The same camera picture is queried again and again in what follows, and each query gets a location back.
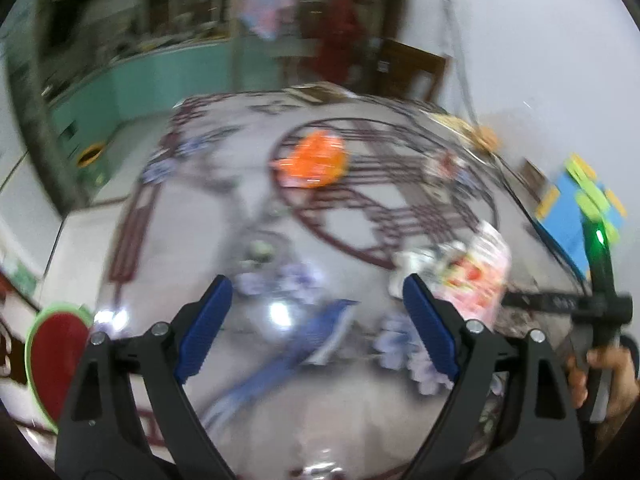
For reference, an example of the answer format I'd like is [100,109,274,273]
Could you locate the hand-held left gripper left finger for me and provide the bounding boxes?
[55,274,237,480]

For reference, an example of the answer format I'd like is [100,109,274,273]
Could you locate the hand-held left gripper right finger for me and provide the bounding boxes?
[402,273,584,480]

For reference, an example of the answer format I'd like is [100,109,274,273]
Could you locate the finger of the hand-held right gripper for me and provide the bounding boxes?
[500,289,583,317]

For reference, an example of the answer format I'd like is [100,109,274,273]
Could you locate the person's right hand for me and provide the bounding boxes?
[566,344,640,417]

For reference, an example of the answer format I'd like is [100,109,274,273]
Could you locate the white crumpled wrapper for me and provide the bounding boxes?
[393,242,453,283]

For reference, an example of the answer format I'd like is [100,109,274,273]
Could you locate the pink red snack packet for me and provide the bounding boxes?
[434,221,513,322]

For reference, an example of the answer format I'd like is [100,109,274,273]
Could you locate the blue cardboard box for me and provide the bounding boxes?
[534,154,628,282]

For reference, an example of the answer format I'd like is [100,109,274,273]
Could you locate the blue plastic wrapper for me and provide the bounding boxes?
[199,299,360,413]

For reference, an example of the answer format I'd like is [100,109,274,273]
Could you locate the small colourful wrapper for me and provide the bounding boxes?
[429,151,472,182]

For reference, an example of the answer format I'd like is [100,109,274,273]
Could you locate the yellow paper booklet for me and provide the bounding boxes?
[439,114,502,153]

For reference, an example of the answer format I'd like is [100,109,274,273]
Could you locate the orange snack packet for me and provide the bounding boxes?
[269,129,349,189]

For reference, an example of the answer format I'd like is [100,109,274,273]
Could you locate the green yellow bucket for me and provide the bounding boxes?
[74,141,110,187]

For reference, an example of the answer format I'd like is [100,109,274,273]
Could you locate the teal kitchen cabinets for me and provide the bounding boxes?
[47,35,281,161]

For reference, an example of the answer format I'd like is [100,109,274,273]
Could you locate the plain wooden chair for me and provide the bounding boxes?
[379,39,447,105]

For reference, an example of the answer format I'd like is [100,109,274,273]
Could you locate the red apron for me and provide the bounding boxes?
[309,0,372,83]

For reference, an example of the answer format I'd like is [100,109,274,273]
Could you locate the plaid towel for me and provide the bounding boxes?
[239,0,297,42]

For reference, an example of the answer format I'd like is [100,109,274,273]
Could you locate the white charging cable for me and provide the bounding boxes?
[442,0,501,161]

